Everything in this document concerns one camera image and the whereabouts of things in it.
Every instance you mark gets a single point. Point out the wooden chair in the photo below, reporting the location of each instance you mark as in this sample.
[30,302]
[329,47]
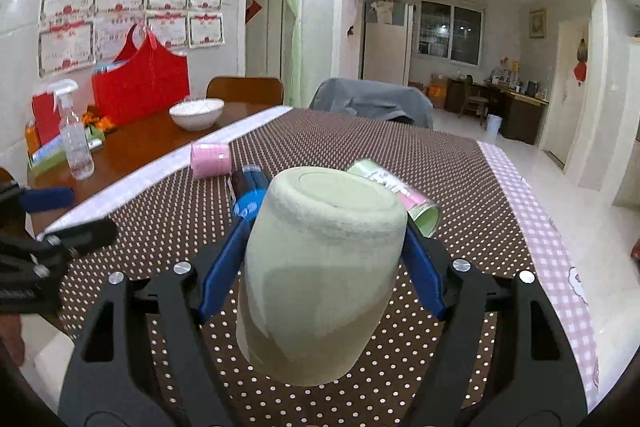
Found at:
[245,89]

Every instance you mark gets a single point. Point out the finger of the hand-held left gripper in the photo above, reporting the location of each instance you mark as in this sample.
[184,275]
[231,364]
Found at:
[85,234]
[50,198]

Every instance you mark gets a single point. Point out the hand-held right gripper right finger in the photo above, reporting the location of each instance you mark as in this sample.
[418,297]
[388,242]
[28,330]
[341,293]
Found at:
[425,272]

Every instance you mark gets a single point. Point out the green printed cup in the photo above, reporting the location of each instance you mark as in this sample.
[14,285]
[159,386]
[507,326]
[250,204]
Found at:
[400,194]

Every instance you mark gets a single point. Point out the white bowl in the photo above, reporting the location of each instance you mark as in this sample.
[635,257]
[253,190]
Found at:
[196,114]

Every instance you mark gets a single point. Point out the window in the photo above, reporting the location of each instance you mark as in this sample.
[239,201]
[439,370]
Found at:
[450,32]

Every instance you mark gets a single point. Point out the red box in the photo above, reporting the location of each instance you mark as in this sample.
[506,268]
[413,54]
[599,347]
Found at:
[46,117]

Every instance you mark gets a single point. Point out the framed wall picture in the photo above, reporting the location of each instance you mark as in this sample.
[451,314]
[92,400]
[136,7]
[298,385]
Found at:
[537,24]

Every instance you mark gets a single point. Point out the person's left hand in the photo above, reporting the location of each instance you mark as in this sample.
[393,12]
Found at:
[11,339]

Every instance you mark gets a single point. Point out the white refrigerator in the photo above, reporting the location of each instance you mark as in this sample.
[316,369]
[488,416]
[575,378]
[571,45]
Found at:
[385,52]

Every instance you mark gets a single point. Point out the red hanging ornament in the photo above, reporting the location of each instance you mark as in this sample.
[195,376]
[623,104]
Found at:
[581,67]

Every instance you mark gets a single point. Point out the brown polka dot tablecloth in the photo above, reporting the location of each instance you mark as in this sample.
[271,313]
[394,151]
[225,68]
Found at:
[540,227]
[350,142]

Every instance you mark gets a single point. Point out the red bag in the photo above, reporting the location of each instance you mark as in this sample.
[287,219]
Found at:
[142,87]

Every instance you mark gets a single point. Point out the green tissue pack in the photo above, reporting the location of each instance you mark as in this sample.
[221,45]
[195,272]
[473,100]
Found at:
[47,155]

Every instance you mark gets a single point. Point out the cardboard box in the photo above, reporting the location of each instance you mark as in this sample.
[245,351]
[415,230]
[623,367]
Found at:
[438,92]

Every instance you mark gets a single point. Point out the plain green cup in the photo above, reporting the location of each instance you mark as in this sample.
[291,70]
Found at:
[320,267]

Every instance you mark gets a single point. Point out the white trash bin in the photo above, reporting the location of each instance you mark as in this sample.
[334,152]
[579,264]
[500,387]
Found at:
[494,126]

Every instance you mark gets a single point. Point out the grey covered chair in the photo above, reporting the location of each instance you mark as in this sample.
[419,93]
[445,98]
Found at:
[370,99]

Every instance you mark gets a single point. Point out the dark wooden desk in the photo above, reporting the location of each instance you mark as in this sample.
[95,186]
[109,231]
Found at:
[520,114]

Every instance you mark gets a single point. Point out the clear spray bottle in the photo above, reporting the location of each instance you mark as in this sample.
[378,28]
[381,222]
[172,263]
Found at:
[76,142]

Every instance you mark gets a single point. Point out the pink cup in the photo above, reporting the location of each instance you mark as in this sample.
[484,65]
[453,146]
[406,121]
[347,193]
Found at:
[210,160]

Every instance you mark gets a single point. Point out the dark blue cup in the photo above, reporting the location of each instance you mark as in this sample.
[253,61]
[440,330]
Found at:
[248,192]

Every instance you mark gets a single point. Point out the white door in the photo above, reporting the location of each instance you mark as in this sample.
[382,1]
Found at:
[567,107]

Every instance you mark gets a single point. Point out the wooden table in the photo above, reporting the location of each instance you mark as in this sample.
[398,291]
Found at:
[140,147]

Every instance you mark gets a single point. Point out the orange flowers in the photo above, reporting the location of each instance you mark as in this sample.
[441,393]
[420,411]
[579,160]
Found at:
[100,119]

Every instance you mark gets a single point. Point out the red door decoration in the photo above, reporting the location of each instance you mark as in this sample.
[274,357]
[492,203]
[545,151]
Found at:
[252,9]

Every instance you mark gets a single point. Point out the orange bottle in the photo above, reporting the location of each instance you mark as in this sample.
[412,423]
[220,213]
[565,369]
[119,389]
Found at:
[33,139]

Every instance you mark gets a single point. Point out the dark desk chair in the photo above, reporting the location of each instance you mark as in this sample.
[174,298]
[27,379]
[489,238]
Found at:
[472,99]

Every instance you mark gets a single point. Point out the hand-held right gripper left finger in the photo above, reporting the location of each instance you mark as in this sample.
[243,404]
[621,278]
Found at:
[225,267]

